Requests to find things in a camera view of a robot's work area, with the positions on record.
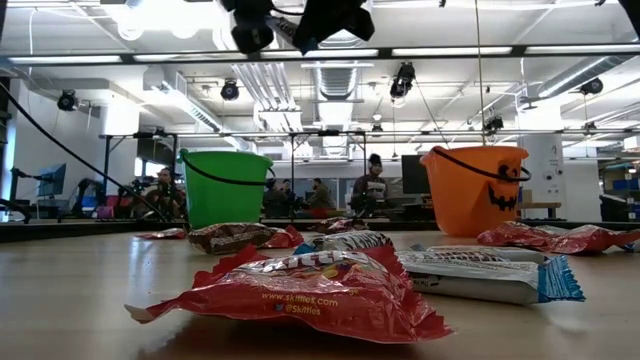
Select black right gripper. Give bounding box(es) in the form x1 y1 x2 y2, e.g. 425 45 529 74
292 0 376 55

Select brown PayDay candy bar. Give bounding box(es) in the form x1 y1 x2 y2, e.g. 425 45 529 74
329 217 372 235
187 222 277 255

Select black overhead light bar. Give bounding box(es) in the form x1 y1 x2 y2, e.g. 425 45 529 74
0 44 640 65

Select white ceiling pipes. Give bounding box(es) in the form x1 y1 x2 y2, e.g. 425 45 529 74
213 0 305 132

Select person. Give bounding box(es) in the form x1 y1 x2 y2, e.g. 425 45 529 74
351 153 389 214
141 167 187 220
306 177 337 210
262 178 301 219

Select dark computer monitor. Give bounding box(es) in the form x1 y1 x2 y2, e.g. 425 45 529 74
400 154 433 196

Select green plastic bucket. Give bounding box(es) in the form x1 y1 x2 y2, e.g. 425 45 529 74
178 148 277 232

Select orange jack-o'-lantern bucket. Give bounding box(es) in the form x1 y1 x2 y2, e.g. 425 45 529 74
420 145 533 238

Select wooden bench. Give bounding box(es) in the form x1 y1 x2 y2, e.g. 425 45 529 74
516 200 563 221

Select lit computer monitor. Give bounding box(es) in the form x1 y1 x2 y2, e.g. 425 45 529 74
36 162 68 198

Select shelf with blue bins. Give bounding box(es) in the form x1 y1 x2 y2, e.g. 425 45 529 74
601 159 640 202

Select silver ventilation duct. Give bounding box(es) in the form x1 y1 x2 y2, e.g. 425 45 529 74
537 54 637 100
304 29 375 157

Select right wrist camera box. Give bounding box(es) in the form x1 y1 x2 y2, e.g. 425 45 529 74
231 8 275 55

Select white rectangular air duct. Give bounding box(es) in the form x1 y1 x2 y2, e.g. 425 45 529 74
143 69 254 152

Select thin hanging cable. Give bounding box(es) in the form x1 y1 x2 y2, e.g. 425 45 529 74
473 0 488 148

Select black background rig frame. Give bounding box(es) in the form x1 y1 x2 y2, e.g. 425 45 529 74
98 128 640 222

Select long black slack cable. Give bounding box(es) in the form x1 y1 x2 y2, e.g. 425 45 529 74
0 82 170 223

